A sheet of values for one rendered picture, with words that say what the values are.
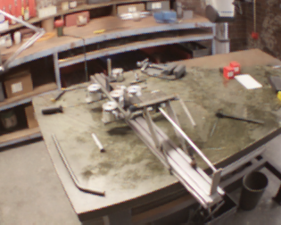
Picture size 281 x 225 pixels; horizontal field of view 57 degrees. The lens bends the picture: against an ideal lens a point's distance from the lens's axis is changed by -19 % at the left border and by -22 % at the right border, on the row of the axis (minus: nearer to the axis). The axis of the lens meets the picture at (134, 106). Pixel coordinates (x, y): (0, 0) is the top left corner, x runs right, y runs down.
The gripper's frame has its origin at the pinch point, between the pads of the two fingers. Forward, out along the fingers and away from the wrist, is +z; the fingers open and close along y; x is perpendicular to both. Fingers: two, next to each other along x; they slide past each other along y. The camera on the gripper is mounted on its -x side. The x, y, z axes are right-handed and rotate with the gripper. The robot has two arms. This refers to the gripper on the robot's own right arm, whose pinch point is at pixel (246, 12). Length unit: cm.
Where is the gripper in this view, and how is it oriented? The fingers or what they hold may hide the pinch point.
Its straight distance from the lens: 163.7
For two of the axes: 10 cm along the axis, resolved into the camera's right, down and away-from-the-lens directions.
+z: 2.1, 9.8, 0.1
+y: 9.5, -2.0, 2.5
